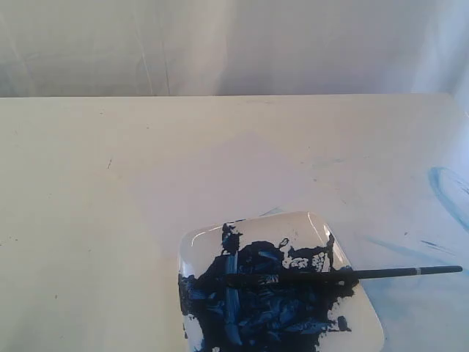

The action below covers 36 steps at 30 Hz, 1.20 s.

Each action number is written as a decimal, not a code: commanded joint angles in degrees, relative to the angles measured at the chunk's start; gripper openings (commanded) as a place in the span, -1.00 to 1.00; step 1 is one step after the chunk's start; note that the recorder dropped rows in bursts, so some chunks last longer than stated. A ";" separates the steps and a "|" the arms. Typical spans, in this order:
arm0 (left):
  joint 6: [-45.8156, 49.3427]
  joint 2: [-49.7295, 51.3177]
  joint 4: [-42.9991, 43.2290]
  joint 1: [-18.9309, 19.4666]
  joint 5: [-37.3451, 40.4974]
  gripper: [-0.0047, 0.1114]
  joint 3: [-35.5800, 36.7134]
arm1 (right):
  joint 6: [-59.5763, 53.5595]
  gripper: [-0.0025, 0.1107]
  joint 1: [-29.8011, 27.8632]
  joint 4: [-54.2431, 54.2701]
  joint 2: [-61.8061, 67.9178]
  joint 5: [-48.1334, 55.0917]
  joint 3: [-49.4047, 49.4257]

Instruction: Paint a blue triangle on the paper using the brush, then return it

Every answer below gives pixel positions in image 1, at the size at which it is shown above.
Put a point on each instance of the black paintbrush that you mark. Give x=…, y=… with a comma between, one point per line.
x=293, y=277

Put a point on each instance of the white paper sheet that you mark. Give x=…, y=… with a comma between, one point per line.
x=240, y=178

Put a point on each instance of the white square paint plate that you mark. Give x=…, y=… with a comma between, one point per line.
x=304, y=317

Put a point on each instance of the white backdrop cloth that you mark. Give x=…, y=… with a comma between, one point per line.
x=100, y=48

